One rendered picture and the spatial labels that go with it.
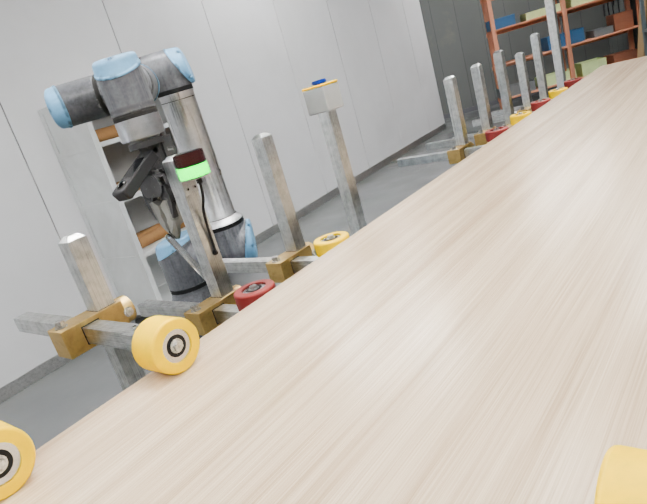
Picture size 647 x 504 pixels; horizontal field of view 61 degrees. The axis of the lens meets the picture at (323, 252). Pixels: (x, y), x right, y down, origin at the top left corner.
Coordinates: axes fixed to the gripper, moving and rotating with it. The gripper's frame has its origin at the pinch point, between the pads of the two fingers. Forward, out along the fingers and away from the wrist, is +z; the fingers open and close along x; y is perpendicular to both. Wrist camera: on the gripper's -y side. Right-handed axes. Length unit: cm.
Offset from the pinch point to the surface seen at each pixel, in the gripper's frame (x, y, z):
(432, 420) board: -73, -29, 11
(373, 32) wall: 297, 585, -55
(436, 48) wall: 354, 866, -10
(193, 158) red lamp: -15.3, 0.2, -14.5
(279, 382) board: -51, -27, 11
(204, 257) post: -8.5, -0.6, 5.3
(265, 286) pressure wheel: -25.7, -2.4, 10.8
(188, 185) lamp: -9.8, 1.0, -9.5
